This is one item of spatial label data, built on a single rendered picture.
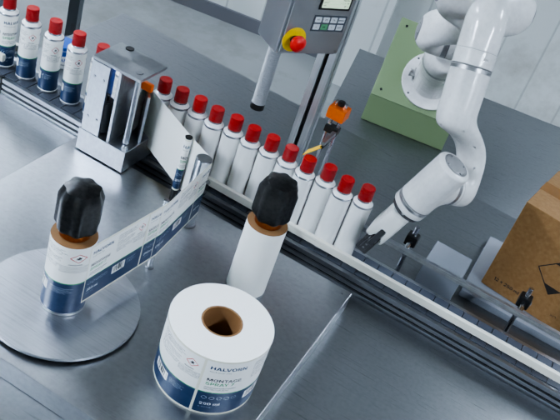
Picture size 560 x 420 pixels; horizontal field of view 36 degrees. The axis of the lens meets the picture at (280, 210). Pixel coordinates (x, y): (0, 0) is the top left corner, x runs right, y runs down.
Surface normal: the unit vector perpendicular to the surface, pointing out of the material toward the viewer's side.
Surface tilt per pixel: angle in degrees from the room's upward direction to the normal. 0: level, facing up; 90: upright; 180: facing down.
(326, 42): 90
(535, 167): 0
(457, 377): 0
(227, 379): 90
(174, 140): 90
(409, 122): 90
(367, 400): 0
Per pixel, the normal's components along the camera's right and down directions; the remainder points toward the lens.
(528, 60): -0.26, 0.51
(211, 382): 0.03, 0.61
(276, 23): -0.85, 0.07
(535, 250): -0.57, 0.35
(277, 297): 0.28, -0.77
